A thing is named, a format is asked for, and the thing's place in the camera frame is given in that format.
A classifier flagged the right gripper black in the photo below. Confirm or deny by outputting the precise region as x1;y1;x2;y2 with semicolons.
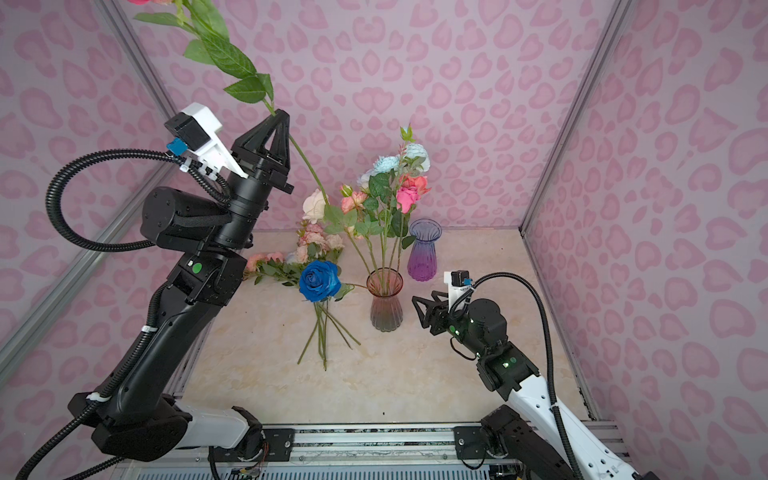
410;290;490;359

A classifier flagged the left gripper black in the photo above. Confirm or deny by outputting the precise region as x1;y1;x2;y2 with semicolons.
215;113;292;257

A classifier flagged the purple glass vase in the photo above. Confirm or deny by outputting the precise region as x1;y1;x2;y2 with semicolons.
407;218;442;282

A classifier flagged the red grey glass vase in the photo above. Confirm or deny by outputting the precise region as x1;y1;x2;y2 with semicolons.
366;267;404;332

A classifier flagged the cream white rose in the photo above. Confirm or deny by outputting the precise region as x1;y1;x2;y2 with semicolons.
299;189;376;283

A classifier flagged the pink spray rose stem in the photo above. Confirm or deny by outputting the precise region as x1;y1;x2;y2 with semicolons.
339;180;391;294

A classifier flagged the small magenta rose bud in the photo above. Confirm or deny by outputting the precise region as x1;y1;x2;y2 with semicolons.
385;187;420;270

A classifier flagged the dark blue rose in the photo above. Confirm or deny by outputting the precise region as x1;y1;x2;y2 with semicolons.
299;260;366;303

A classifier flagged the red pink rose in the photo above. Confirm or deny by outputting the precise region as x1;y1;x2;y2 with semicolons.
395;175;430;215

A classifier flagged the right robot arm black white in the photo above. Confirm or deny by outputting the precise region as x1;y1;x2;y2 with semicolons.
412;291;658;479

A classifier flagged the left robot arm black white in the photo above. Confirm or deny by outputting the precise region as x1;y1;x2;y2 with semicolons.
68;110;293;462

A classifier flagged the peach spray rose stem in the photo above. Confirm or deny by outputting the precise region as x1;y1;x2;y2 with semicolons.
294;220;344;264

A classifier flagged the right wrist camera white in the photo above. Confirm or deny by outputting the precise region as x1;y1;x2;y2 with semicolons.
444;270;473;310

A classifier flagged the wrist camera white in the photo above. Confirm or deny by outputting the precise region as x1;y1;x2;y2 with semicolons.
164;103;247;178
444;270;473;310

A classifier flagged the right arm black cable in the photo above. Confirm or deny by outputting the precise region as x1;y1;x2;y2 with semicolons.
452;271;586;480

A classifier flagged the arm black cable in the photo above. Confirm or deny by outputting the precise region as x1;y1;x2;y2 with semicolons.
14;149;232;480
452;271;586;480

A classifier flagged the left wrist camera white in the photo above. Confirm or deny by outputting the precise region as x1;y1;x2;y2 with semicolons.
164;103;247;178

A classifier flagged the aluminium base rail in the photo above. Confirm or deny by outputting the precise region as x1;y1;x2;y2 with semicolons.
113;421;625;480

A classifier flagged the diagonal aluminium frame bar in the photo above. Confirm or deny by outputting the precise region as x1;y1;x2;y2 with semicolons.
1;163;178;388

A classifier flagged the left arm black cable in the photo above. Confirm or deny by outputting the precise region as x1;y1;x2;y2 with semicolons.
14;149;232;480

